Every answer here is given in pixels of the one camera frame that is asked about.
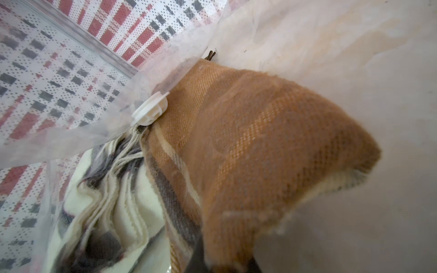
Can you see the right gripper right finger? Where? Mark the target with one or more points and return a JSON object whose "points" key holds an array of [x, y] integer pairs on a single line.
{"points": [[253, 266]]}

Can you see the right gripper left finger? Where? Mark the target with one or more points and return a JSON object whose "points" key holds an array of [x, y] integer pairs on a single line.
{"points": [[197, 262]]}

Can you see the brown plaid scarf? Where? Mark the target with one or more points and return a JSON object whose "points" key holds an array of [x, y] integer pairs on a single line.
{"points": [[237, 151]]}

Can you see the clear plastic vacuum bag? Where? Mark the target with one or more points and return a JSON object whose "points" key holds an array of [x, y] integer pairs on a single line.
{"points": [[376, 60]]}

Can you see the cream grey plaid scarf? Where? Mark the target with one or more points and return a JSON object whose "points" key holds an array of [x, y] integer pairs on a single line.
{"points": [[109, 216]]}

